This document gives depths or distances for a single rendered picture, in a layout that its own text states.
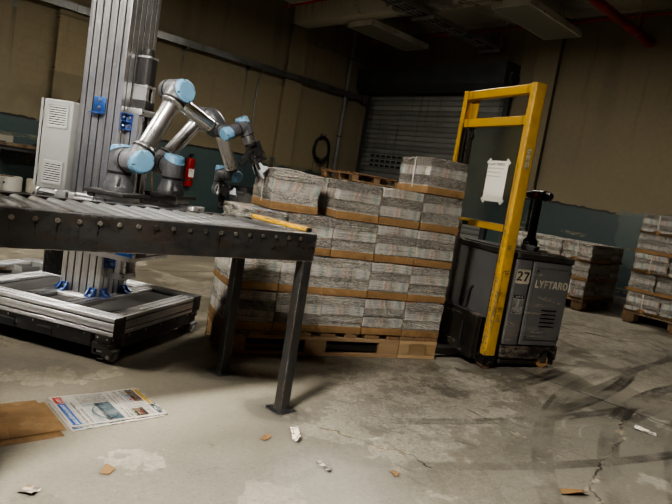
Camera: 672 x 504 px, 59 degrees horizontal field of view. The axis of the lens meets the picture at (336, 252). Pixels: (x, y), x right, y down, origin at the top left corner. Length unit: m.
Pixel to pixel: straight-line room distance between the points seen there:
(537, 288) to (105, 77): 2.94
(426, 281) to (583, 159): 6.37
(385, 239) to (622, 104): 6.70
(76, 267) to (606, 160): 7.92
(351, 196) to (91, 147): 1.44
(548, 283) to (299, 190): 1.86
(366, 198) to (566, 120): 6.93
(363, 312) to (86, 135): 1.86
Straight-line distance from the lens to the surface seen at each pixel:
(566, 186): 9.94
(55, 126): 3.50
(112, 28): 3.45
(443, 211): 3.80
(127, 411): 2.54
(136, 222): 2.10
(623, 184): 9.60
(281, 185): 3.32
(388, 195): 3.59
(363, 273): 3.57
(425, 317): 3.89
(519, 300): 4.11
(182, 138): 3.72
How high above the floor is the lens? 1.01
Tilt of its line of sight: 6 degrees down
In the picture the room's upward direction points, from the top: 9 degrees clockwise
